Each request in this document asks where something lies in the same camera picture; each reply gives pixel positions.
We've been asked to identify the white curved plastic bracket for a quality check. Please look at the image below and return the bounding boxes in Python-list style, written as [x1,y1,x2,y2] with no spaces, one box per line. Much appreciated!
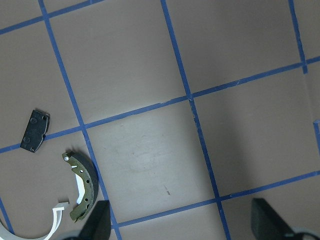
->
[0,202,69,240]

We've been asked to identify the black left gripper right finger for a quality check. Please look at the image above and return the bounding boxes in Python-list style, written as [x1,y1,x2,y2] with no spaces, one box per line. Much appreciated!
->
[250,198,296,240]

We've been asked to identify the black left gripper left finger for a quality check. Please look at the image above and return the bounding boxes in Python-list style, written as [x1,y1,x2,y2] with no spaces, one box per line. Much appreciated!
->
[79,200,111,240]

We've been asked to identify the black brake pad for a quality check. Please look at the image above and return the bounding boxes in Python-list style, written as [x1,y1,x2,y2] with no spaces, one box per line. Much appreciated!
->
[20,109,50,153]

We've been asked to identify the green brake shoe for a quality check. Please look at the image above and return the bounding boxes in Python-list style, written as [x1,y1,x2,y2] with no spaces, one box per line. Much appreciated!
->
[62,151,99,222]

